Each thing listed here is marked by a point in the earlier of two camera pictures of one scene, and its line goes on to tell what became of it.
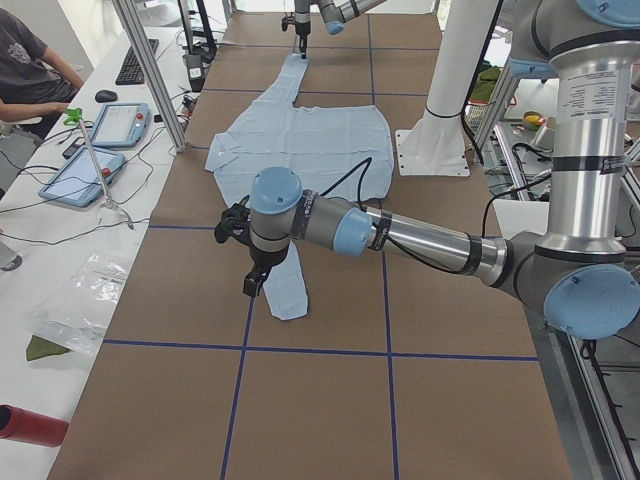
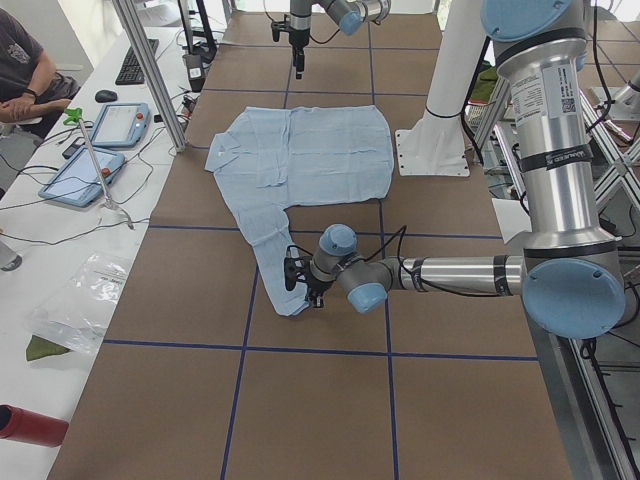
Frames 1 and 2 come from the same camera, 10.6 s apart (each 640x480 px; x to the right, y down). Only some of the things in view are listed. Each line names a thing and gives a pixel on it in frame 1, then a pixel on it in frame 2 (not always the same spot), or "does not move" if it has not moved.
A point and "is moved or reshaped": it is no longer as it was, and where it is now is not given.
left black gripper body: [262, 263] to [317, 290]
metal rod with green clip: [75, 115] does not move
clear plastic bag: [77, 316] does not move
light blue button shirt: [338, 151] is moved or reshaped
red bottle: [31, 426] does not move
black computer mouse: [105, 95] does not move
